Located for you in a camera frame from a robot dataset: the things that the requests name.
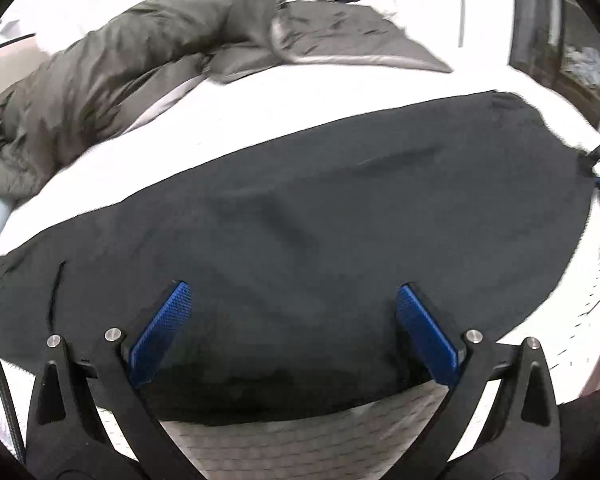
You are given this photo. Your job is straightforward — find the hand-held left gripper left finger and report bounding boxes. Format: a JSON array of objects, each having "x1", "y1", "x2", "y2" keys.
[{"x1": 25, "y1": 280, "x2": 201, "y2": 480}]

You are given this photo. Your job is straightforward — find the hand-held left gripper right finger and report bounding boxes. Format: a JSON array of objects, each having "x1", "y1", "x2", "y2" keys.
[{"x1": 395, "y1": 282, "x2": 563, "y2": 480}]

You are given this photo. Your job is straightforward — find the black pants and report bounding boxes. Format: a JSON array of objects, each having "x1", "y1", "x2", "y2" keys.
[{"x1": 0, "y1": 89, "x2": 600, "y2": 423}]

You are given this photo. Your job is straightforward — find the dark glass wardrobe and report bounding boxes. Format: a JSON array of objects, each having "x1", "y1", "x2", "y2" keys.
[{"x1": 510, "y1": 0, "x2": 600, "y2": 106}]

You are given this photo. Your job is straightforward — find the white patterned mattress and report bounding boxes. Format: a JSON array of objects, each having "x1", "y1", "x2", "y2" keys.
[{"x1": 0, "y1": 65, "x2": 600, "y2": 480}]

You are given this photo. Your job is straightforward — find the white sheer curtain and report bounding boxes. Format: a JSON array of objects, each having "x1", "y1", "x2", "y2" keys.
[{"x1": 382, "y1": 0, "x2": 516, "y2": 68}]

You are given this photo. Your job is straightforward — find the grey duvet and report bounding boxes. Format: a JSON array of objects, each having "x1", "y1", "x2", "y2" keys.
[{"x1": 0, "y1": 0, "x2": 453, "y2": 198}]

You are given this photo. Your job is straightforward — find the beige padded headboard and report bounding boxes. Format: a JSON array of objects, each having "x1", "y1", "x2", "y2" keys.
[{"x1": 0, "y1": 35, "x2": 56, "y2": 111}]

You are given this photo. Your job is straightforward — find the black cable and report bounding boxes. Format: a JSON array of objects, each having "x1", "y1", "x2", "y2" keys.
[{"x1": 0, "y1": 310, "x2": 26, "y2": 461}]

